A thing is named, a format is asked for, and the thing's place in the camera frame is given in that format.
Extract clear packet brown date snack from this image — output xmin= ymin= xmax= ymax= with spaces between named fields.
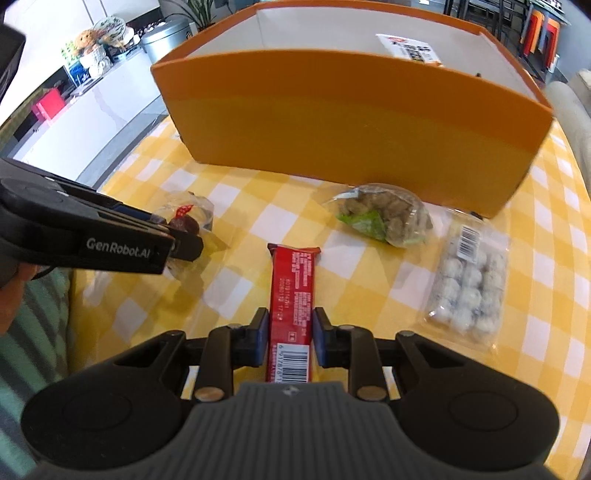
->
xmin=153 ymin=191 xmax=214 ymax=279

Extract red snack bar wrapper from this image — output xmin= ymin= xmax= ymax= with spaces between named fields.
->
xmin=266 ymin=243 xmax=321 ymax=383

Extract clear bag white round candies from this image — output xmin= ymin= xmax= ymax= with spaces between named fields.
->
xmin=424 ymin=210 xmax=510 ymax=350

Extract clear bag brown green snack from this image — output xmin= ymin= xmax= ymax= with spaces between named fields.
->
xmin=324 ymin=183 xmax=433 ymax=248

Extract white tv cabinet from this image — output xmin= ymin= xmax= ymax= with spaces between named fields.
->
xmin=3 ymin=49 xmax=168 ymax=188

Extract red box on cabinet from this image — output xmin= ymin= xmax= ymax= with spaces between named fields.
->
xmin=32 ymin=88 xmax=65 ymax=122

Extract green striped trousers leg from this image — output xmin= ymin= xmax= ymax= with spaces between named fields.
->
xmin=1 ymin=265 xmax=72 ymax=479

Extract grey metal trash bin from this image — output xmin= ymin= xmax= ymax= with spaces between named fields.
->
xmin=140 ymin=17 xmax=192 ymax=64

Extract yellow white checkered tablecloth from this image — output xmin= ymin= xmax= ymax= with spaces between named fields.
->
xmin=68 ymin=120 xmax=590 ymax=479

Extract stuffed toys on cabinet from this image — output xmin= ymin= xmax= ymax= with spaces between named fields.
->
xmin=72 ymin=16 xmax=135 ymax=57

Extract potted green plant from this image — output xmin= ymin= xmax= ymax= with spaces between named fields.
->
xmin=159 ymin=0 xmax=235 ymax=32

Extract orange cardboard box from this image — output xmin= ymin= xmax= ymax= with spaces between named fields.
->
xmin=151 ymin=1 xmax=553 ymax=218

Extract white orange snack packet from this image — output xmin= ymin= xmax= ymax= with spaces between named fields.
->
xmin=377 ymin=34 xmax=443 ymax=67

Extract beige sofa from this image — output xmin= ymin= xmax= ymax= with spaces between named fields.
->
xmin=544 ymin=69 xmax=591 ymax=191

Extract orange red stools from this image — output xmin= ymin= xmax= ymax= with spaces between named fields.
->
xmin=520 ymin=4 xmax=562 ymax=70

